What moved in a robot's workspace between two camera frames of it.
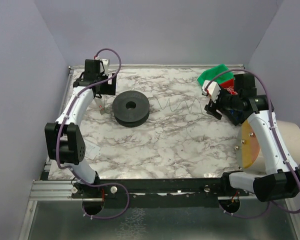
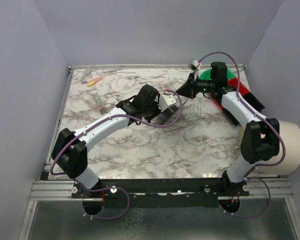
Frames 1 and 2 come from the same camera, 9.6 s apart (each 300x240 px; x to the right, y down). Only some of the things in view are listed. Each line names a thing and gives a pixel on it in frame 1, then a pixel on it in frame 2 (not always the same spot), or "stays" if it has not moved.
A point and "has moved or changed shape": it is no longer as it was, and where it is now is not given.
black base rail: x=155 y=193 stays
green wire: x=186 y=100 has moved or changed shape
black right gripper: x=213 y=110 → x=193 y=85
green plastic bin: x=208 y=74 stays
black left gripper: x=109 y=85 → x=156 y=113
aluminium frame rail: x=45 y=189 stays
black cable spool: x=131 y=109 has moved or changed shape
